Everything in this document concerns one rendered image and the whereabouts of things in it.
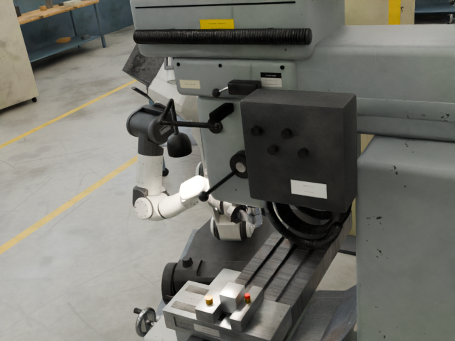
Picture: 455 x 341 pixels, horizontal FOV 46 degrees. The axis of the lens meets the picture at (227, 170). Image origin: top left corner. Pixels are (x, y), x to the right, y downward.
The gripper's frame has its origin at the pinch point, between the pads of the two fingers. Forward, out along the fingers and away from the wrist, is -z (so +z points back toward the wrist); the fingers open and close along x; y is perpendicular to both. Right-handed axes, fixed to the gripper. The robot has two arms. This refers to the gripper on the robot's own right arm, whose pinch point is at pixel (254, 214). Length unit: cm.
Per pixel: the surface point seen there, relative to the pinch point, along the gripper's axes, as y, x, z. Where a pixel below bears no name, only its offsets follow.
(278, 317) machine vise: 22.0, -9.5, -18.5
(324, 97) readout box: -50, -17, -44
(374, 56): -51, 5, -39
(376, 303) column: 1.9, -5.1, -47.7
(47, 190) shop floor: 129, 33, 336
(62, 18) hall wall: 83, 315, 941
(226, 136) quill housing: -29.1, -9.2, -3.4
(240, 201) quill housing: -10.1, -8.4, -5.4
